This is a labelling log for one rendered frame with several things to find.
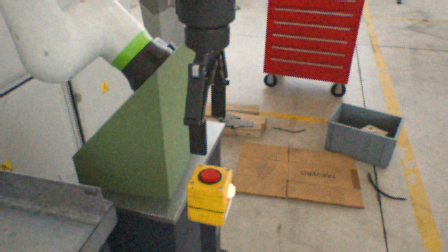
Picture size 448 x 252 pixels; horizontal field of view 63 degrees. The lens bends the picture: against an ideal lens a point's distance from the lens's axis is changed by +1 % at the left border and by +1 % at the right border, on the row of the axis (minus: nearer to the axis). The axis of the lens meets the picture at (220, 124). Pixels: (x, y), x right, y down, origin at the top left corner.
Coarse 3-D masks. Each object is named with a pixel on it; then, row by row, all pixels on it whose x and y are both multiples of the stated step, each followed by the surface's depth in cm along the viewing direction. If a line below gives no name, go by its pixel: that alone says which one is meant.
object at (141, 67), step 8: (152, 40) 93; (160, 40) 102; (144, 48) 90; (152, 48) 91; (160, 48) 92; (168, 48) 94; (136, 56) 89; (144, 56) 90; (152, 56) 91; (160, 56) 90; (168, 56) 92; (128, 64) 90; (136, 64) 90; (144, 64) 90; (152, 64) 89; (160, 64) 90; (128, 72) 91; (136, 72) 90; (144, 72) 89; (152, 72) 89; (128, 80) 95; (136, 80) 91; (144, 80) 90; (136, 88) 92
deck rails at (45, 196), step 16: (0, 176) 76; (16, 176) 75; (32, 176) 74; (0, 192) 79; (16, 192) 78; (32, 192) 76; (48, 192) 75; (64, 192) 74; (80, 192) 73; (96, 192) 71; (16, 208) 75; (32, 208) 75; (48, 208) 75; (64, 208) 75; (80, 208) 75; (96, 208) 74; (96, 224) 71
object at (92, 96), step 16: (64, 0) 152; (128, 0) 207; (96, 64) 181; (80, 80) 170; (96, 80) 183; (112, 80) 197; (80, 96) 171; (96, 96) 185; (112, 96) 200; (128, 96) 218; (80, 112) 173; (96, 112) 187; (112, 112) 202; (80, 128) 177; (96, 128) 188; (80, 144) 180
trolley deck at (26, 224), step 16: (0, 208) 76; (112, 208) 77; (0, 224) 72; (16, 224) 72; (32, 224) 72; (48, 224) 72; (64, 224) 72; (80, 224) 72; (112, 224) 78; (0, 240) 69; (16, 240) 69; (32, 240) 69; (48, 240) 69; (64, 240) 69; (80, 240) 69; (96, 240) 72
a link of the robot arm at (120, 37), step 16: (80, 0) 84; (96, 0) 86; (112, 0) 89; (80, 16) 82; (96, 16) 84; (112, 16) 87; (128, 16) 90; (96, 32) 84; (112, 32) 87; (128, 32) 88; (144, 32) 91; (112, 48) 88; (128, 48) 88; (112, 64) 92
